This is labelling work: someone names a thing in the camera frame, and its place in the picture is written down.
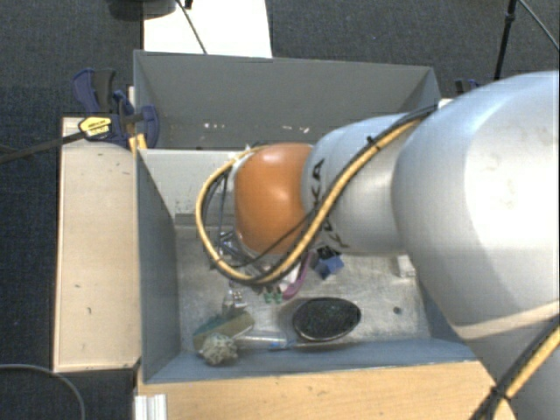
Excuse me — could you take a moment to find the green and yellow sponge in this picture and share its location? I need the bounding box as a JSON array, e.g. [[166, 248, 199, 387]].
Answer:
[[192, 310, 256, 341]]

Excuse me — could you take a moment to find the pale wood board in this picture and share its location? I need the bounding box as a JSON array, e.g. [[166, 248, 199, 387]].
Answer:
[[52, 116, 144, 374]]

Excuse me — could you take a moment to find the beige knobbly ball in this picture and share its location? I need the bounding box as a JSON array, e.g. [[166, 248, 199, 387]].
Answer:
[[199, 332, 240, 367]]

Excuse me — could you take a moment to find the clear plastic tube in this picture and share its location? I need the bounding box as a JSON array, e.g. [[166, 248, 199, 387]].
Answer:
[[234, 334, 291, 351]]

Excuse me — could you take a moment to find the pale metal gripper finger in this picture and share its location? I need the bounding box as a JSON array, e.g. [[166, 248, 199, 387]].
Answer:
[[221, 280, 249, 320]]

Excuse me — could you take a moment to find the grey metal bin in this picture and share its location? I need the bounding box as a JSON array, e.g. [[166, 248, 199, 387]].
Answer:
[[132, 49, 479, 385]]

